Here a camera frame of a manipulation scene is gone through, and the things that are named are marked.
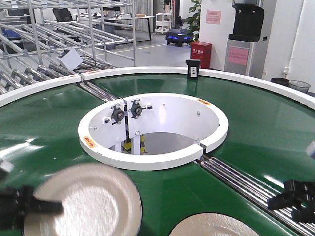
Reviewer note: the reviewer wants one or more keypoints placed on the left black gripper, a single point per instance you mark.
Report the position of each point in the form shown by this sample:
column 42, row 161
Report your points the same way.
column 14, row 204

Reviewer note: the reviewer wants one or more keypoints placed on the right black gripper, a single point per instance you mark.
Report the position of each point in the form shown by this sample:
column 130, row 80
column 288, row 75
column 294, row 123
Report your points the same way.
column 296, row 194

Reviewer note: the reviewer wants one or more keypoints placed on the cream plate black rim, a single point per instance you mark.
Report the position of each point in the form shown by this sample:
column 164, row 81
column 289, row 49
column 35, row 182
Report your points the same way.
column 97, row 199
column 212, row 224

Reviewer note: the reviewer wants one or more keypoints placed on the steel conveyor rollers right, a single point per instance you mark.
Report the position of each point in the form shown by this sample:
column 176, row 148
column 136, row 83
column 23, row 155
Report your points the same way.
column 255, row 191

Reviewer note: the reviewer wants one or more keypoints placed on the steel conveyor rollers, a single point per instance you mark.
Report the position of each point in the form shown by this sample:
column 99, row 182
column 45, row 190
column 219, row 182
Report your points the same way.
column 97, row 91
column 255, row 191

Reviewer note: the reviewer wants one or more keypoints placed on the green circular conveyor belt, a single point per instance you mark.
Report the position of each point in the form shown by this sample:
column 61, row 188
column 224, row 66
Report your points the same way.
column 267, row 137

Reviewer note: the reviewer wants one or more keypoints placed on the white outer rim guard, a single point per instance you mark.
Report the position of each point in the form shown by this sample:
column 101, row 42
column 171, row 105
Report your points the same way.
column 19, row 93

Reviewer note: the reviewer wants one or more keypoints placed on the steel conveyor rollers left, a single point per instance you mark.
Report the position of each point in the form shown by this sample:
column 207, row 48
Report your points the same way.
column 97, row 91

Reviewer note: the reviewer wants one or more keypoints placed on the black round bin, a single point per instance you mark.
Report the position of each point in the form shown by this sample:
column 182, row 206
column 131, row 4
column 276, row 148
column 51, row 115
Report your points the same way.
column 280, row 81

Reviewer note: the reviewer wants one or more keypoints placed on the white control box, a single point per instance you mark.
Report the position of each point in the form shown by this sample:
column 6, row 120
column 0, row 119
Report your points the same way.
column 70, row 59

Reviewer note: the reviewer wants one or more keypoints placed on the metal roller rack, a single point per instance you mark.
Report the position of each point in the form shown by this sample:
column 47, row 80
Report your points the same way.
column 34, row 32

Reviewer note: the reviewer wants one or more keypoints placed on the black sensor box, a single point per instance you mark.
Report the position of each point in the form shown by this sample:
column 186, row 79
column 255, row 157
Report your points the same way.
column 193, row 68

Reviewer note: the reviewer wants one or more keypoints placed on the red fire equipment box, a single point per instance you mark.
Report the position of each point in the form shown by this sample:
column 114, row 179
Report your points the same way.
column 202, row 51

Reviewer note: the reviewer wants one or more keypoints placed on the black water dispenser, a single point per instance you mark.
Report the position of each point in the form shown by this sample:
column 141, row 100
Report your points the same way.
column 248, row 22

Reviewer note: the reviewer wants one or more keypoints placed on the white office desk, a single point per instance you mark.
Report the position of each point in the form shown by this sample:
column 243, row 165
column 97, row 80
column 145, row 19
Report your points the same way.
column 120, row 22

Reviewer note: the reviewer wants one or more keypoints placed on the blue lit mobile robot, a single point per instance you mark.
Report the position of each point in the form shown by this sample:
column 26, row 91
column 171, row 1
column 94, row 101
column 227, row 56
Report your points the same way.
column 178, row 35

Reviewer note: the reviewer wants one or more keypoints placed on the green potted plant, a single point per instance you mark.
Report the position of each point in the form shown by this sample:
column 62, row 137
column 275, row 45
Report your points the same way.
column 193, row 20

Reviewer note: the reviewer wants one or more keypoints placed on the white utility cart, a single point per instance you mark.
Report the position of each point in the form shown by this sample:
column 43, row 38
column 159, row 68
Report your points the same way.
column 163, row 22

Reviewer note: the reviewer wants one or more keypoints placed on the left black bearing mount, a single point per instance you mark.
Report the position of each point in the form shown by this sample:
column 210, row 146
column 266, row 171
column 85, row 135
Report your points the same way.
column 117, row 115

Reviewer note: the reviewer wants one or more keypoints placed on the black bearing mount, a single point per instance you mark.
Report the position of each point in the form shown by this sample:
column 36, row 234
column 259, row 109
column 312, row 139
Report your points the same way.
column 136, row 109
column 117, row 115

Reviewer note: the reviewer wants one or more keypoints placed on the wire mesh waste basket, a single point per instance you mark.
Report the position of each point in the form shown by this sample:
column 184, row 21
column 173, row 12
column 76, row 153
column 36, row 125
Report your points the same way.
column 299, row 86

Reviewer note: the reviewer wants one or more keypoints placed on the right black bearing mount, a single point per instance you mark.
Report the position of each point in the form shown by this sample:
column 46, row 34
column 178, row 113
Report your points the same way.
column 136, row 109

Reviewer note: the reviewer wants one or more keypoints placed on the white inner ring guard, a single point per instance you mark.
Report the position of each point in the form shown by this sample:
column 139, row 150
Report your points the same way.
column 118, row 145

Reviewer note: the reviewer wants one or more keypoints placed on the pink wall notice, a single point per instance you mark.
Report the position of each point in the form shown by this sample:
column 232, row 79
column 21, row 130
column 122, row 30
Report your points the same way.
column 213, row 17

